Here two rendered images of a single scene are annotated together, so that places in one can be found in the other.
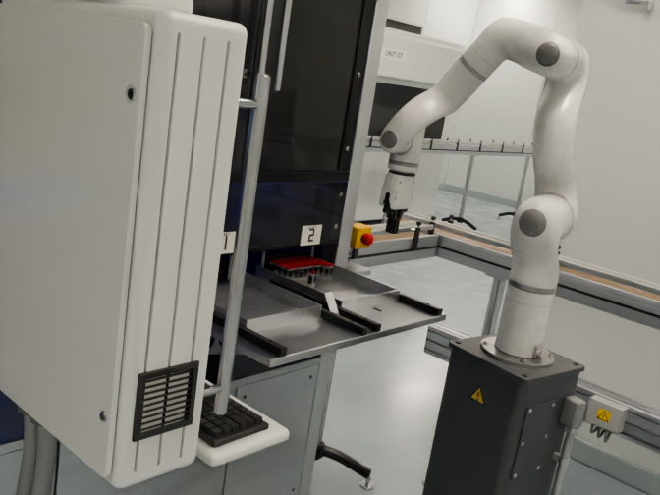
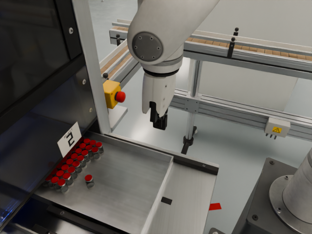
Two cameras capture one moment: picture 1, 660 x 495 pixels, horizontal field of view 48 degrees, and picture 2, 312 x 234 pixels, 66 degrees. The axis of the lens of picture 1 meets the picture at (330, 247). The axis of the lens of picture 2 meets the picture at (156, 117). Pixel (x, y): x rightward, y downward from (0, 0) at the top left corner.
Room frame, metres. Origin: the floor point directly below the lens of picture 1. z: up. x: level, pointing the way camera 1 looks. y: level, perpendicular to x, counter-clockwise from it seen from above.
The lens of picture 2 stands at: (1.66, -0.02, 1.50)
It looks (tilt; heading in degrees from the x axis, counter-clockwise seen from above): 42 degrees down; 341
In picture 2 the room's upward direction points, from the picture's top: straight up
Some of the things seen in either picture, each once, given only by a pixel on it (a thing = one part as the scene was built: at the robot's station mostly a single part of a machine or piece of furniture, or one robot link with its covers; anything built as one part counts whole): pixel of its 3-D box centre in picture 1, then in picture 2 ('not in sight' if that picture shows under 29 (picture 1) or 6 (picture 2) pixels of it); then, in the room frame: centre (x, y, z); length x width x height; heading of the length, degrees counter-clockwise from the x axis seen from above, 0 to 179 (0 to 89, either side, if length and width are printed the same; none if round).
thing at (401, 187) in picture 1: (399, 188); (160, 84); (2.07, -0.17, 1.21); 0.10 x 0.08 x 0.11; 141
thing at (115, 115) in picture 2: (343, 267); (105, 114); (2.41, -0.06, 0.87); 0.14 x 0.13 x 0.02; 50
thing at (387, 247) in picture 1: (372, 240); (114, 66); (2.68, -0.15, 0.92); 0.69 x 0.16 x 0.16; 140
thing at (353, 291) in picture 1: (327, 283); (105, 175); (2.10, -0.01, 0.90); 0.34 x 0.26 x 0.04; 50
